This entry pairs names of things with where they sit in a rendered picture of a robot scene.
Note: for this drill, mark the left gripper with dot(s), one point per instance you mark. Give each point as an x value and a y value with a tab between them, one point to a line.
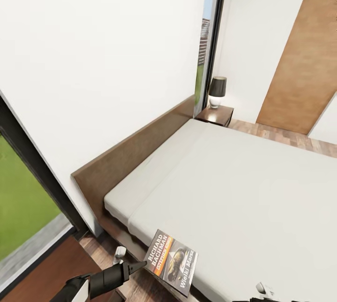
118	274

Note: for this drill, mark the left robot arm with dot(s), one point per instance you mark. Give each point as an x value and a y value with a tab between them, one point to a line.
77	289

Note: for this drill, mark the hardback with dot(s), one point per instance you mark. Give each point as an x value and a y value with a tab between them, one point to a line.
171	261

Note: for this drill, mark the table lamp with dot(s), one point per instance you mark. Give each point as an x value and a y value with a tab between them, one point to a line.
217	90

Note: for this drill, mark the bed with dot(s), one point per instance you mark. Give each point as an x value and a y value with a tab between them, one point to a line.
252	208

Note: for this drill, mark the sliding door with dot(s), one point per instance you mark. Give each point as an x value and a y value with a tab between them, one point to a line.
306	76

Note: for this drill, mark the fixed window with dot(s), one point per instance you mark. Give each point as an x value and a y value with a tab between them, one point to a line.
36	215
211	18

